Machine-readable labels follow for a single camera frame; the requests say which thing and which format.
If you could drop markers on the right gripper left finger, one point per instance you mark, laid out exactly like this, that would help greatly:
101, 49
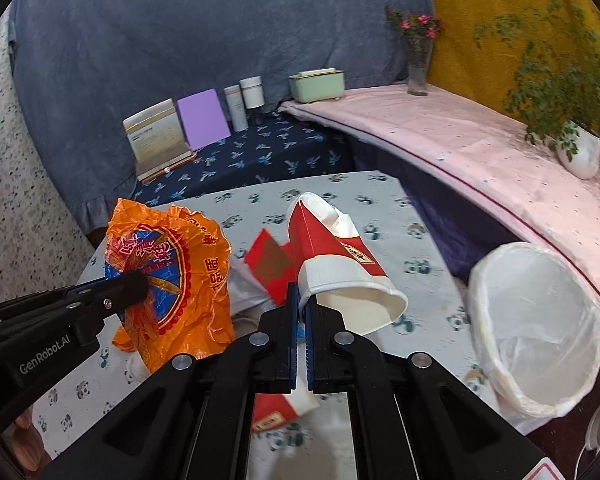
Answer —
192, 418

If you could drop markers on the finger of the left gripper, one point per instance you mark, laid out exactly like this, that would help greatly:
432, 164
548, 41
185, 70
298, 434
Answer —
105, 295

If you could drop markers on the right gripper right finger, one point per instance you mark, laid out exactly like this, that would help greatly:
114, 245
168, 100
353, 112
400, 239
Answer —
410, 417

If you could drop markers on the orange plastic snack bag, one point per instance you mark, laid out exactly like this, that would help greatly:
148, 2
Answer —
186, 260

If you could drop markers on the red white paper cup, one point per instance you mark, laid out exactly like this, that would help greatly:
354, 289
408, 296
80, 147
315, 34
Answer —
334, 266

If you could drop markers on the white tissue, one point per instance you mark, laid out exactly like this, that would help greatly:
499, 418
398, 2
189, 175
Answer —
245, 291

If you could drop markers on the white lined trash bin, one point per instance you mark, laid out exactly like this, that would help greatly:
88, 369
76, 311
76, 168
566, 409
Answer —
536, 333

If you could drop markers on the person's left hand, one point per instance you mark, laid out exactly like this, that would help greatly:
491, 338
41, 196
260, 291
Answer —
28, 446

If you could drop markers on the red gold envelope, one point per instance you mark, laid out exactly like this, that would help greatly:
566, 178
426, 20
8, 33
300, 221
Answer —
271, 265

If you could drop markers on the gold desk calendar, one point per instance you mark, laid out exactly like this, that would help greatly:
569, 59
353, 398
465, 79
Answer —
157, 140

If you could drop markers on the purple notebook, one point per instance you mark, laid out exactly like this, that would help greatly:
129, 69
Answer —
202, 119

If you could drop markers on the tall white bottle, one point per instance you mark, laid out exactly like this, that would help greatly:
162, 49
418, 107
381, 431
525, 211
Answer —
236, 107

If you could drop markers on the navy floral cloth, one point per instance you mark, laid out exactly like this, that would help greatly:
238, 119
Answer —
279, 148

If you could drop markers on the blue grey draped cloth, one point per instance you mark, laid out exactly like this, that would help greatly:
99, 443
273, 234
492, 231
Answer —
81, 67

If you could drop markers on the white jar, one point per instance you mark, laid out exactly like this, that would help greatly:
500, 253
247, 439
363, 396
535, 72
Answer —
252, 92

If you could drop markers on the pink shelf cloth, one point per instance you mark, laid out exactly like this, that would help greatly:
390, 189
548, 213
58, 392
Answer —
481, 155

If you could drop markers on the mint green tissue box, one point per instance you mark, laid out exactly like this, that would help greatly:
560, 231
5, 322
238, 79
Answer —
317, 85

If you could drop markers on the green plant white pot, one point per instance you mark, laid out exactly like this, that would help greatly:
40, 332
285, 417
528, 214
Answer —
556, 84

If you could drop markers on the glass vase with flowers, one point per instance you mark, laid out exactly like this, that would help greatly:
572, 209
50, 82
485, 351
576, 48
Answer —
417, 32

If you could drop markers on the yellow draped cloth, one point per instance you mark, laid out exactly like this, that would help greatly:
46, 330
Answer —
483, 74

